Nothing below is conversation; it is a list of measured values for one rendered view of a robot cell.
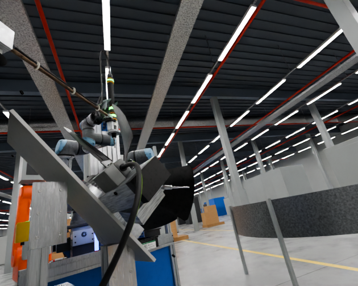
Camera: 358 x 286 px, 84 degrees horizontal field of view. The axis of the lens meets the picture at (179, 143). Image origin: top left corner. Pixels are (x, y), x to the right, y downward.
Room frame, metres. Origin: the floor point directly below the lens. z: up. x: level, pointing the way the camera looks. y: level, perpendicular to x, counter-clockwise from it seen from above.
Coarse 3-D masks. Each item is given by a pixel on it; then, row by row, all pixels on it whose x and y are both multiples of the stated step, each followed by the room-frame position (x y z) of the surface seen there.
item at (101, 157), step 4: (64, 128) 0.78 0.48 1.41; (68, 132) 0.78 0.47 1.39; (72, 136) 0.79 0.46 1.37; (76, 136) 0.84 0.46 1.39; (76, 140) 0.80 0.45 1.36; (80, 140) 0.84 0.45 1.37; (84, 140) 0.88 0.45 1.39; (80, 144) 0.81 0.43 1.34; (84, 144) 0.84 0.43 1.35; (88, 144) 0.88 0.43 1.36; (88, 148) 0.85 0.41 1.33; (92, 148) 0.88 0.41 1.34; (96, 148) 0.93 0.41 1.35; (92, 152) 0.85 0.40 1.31; (96, 152) 0.88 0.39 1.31; (100, 152) 0.92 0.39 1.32; (96, 156) 0.86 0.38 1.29; (100, 156) 0.88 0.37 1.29; (104, 156) 0.92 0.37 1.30; (100, 160) 0.86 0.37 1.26; (104, 160) 0.89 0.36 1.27
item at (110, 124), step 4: (108, 116) 0.95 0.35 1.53; (112, 116) 0.97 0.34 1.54; (108, 120) 0.96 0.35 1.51; (112, 120) 0.97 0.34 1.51; (108, 124) 0.97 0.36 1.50; (112, 124) 0.97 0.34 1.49; (108, 128) 0.97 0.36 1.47; (112, 128) 0.96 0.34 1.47; (108, 132) 0.98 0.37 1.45; (112, 132) 0.99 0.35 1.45; (116, 132) 1.00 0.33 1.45
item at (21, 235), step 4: (16, 224) 0.99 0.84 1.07; (20, 224) 0.99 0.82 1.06; (24, 224) 1.00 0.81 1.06; (28, 224) 1.01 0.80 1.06; (16, 228) 0.98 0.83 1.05; (20, 228) 0.99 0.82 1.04; (24, 228) 1.00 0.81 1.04; (28, 228) 1.01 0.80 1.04; (16, 232) 0.98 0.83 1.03; (20, 232) 0.99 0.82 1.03; (24, 232) 1.00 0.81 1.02; (28, 232) 1.01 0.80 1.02; (16, 236) 0.98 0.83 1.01; (20, 236) 0.99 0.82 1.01; (24, 236) 1.00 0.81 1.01; (28, 236) 1.01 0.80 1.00; (16, 240) 0.98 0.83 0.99; (20, 240) 0.99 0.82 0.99; (24, 240) 1.00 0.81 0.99; (20, 244) 1.03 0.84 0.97
